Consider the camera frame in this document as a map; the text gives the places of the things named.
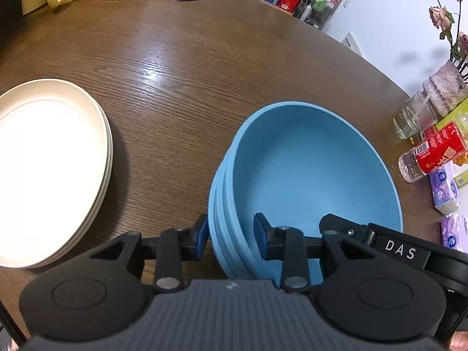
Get clear drinking glass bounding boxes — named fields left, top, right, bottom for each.
left=393, top=91, right=438, bottom=140

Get cream round plate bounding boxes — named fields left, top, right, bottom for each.
left=0, top=117, right=112, bottom=269
left=0, top=99, right=112, bottom=266
left=0, top=79, right=110, bottom=264

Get pink textured vase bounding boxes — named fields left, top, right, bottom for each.
left=422, top=60, right=468, bottom=118

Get blue bowl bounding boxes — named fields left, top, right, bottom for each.
left=219, top=154, right=269, bottom=283
left=213, top=170, right=257, bottom=282
left=230, top=101, right=404, bottom=286
left=207, top=186, right=242, bottom=281

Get dried flowers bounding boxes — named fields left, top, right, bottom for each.
left=414, top=0, right=468, bottom=63

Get red label water bottle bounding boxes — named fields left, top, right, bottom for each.
left=398, top=113, right=468, bottom=183

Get purple tissue pack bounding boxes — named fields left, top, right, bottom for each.
left=440, top=214, right=468, bottom=254
left=428, top=166, right=460, bottom=215

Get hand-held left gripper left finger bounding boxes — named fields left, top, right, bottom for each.
left=89, top=213, right=210, bottom=295

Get storage cart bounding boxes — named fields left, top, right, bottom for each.
left=295, top=0, right=342, bottom=31

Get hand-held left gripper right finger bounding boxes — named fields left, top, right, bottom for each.
left=254, top=212, right=367, bottom=296

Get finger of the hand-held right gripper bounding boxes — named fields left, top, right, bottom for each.
left=319, top=213, right=378, bottom=252

